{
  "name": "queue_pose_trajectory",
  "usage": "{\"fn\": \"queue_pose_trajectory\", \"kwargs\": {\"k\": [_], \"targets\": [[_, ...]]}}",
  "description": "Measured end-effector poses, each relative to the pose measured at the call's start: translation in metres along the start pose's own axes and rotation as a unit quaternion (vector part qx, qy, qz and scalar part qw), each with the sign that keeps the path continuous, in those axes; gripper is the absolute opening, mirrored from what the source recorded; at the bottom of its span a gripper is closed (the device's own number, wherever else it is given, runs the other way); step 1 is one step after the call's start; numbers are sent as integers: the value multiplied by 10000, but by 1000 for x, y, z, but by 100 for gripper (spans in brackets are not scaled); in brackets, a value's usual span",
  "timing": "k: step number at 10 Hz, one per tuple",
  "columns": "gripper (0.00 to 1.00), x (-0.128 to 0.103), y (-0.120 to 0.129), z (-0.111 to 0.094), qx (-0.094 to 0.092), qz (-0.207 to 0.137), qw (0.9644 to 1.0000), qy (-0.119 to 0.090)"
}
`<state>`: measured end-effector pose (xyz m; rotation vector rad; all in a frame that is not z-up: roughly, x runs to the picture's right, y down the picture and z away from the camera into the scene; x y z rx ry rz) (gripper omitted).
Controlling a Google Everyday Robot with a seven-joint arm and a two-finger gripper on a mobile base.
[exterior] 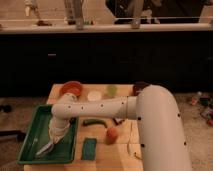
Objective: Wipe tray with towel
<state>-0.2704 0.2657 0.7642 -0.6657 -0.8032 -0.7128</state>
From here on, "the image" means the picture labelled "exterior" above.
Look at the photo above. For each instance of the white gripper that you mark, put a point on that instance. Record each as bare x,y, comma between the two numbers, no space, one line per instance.
57,130

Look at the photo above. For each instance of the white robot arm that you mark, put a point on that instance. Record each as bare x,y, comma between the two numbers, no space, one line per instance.
161,134

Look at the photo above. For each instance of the orange round fruit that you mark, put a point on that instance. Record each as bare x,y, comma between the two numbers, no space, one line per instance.
111,135

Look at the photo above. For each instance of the orange bowl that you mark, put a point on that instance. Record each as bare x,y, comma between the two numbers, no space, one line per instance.
73,87

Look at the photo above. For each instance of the black small object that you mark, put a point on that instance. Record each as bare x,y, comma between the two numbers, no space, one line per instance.
118,121

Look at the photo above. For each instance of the light green cup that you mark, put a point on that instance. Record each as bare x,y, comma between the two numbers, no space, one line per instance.
111,90

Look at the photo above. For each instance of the long dark counter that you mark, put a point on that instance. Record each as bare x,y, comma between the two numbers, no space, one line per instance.
32,59

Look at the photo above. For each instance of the dark red cup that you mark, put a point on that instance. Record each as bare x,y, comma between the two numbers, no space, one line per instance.
138,87

